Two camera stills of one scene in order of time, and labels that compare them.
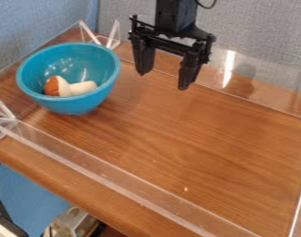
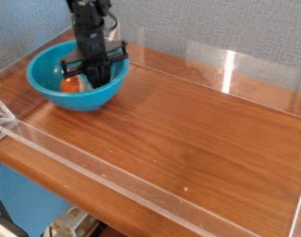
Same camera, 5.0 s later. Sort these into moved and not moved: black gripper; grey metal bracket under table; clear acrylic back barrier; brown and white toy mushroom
Moved: brown and white toy mushroom; black gripper
Not moved: grey metal bracket under table; clear acrylic back barrier
